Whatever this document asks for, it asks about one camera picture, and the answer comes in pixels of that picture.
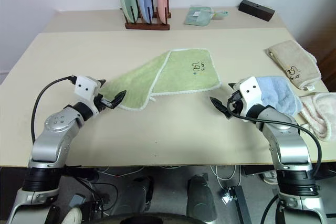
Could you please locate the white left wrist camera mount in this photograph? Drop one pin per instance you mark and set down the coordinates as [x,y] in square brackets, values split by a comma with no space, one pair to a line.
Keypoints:
[84,87]

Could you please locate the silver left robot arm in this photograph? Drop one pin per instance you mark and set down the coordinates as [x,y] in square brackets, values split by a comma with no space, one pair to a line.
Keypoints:
[50,140]

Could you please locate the light blue folded towel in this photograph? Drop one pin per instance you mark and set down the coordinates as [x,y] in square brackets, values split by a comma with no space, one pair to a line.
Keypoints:
[279,91]

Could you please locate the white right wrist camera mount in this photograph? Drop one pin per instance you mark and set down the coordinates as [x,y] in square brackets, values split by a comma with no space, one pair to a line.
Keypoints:
[249,90]

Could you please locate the brown wooden dish rack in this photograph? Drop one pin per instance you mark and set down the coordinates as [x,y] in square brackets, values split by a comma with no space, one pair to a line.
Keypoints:
[147,26]

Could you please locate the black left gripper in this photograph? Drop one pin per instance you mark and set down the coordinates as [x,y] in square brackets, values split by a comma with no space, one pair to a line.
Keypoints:
[103,103]

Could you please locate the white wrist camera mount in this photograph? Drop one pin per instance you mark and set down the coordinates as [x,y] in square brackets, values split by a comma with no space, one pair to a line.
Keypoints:
[84,87]
[249,90]

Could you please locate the black metal table leg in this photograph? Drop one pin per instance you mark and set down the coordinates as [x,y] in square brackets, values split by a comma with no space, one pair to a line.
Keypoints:
[242,205]

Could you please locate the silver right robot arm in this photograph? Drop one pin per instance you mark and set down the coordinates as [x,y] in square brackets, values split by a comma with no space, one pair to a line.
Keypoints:
[288,145]

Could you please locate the teal packaged folded cloth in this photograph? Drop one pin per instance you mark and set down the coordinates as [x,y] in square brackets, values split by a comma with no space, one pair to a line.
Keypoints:
[198,16]

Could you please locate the white shoe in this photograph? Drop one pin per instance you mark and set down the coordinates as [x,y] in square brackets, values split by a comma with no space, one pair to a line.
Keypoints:
[72,216]

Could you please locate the pink fluffy folded towel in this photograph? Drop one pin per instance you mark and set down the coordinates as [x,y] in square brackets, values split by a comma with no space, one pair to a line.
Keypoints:
[319,115]

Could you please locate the green towel with white trim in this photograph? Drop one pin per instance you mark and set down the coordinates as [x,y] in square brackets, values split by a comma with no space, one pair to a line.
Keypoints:
[181,79]

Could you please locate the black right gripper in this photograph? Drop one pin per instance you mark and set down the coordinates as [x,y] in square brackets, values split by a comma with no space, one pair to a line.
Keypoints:
[236,104]

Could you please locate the beige folded towel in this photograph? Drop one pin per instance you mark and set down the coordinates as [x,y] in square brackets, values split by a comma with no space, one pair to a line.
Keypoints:
[291,56]

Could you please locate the black rectangular block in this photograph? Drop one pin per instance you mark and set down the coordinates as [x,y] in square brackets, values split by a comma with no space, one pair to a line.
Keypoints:
[256,9]

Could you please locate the dark rounded shape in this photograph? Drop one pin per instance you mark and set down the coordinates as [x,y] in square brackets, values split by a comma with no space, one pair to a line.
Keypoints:
[200,199]
[135,196]

